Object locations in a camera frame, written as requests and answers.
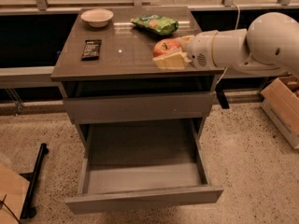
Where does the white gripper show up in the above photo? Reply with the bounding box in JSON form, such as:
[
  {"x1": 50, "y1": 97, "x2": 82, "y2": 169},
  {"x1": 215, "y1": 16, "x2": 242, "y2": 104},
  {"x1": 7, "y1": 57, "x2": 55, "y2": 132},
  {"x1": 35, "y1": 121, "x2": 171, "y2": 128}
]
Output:
[{"x1": 153, "y1": 30, "x2": 218, "y2": 70}]

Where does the red apple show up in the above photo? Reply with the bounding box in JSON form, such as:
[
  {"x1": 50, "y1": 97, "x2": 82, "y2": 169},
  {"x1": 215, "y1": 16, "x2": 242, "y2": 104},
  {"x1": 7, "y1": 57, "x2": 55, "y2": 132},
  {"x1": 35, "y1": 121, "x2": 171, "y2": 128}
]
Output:
[{"x1": 153, "y1": 38, "x2": 181, "y2": 57}]

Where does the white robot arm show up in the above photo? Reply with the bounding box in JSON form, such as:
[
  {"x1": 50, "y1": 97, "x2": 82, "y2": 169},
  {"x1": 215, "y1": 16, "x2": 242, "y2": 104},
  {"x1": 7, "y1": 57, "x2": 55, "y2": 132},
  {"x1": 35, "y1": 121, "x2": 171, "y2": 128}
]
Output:
[{"x1": 153, "y1": 12, "x2": 299, "y2": 77}]

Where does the grey drawer cabinet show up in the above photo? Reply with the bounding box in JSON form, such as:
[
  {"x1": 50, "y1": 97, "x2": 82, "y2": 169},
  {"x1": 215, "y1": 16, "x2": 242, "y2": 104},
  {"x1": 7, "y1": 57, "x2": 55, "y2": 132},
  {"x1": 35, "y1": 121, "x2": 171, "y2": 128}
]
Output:
[{"x1": 51, "y1": 7, "x2": 221, "y2": 150}]

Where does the closed grey top drawer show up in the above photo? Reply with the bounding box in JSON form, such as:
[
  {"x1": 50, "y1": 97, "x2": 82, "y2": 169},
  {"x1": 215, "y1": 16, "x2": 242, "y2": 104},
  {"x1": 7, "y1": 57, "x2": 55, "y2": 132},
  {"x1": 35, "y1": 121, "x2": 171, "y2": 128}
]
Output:
[{"x1": 64, "y1": 92, "x2": 215, "y2": 124}]

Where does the open grey middle drawer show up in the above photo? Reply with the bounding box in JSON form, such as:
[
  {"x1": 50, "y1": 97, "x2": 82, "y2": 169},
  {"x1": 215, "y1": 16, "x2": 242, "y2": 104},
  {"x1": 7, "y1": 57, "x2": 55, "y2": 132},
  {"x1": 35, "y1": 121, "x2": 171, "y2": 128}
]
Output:
[{"x1": 65, "y1": 119, "x2": 223, "y2": 214}]

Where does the green chip bag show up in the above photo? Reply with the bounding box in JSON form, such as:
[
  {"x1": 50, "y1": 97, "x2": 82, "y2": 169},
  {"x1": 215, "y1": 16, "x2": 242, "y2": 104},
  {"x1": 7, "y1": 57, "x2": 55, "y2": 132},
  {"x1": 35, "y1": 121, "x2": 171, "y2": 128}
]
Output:
[{"x1": 130, "y1": 15, "x2": 178, "y2": 35}]

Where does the white bowl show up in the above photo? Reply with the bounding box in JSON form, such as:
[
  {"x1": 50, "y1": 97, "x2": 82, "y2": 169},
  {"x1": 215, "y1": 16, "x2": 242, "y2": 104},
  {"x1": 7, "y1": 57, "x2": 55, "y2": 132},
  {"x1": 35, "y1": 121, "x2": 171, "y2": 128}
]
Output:
[{"x1": 80, "y1": 8, "x2": 114, "y2": 28}]

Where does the black snack bar wrapper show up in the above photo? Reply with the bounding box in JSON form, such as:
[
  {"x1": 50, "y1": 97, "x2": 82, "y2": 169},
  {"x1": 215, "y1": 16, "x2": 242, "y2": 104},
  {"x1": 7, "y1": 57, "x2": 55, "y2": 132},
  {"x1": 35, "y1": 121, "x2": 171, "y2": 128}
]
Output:
[{"x1": 81, "y1": 39, "x2": 102, "y2": 61}]

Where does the cardboard box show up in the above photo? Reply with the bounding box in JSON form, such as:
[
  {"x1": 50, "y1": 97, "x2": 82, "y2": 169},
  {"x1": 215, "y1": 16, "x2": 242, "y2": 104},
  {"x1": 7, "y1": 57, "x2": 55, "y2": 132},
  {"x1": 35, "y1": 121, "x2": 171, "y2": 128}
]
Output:
[{"x1": 262, "y1": 76, "x2": 299, "y2": 149}]

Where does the black metal stand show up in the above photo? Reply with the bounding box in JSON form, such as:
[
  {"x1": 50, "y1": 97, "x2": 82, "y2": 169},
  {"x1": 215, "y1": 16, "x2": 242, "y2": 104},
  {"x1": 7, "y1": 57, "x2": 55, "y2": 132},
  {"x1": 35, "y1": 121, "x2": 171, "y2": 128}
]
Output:
[{"x1": 21, "y1": 143, "x2": 49, "y2": 219}]

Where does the black cable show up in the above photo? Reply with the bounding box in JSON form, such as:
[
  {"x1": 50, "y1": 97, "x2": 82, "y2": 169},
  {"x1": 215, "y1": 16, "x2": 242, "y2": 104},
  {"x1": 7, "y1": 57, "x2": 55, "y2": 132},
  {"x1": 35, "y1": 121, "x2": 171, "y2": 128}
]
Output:
[{"x1": 0, "y1": 193, "x2": 22, "y2": 224}]

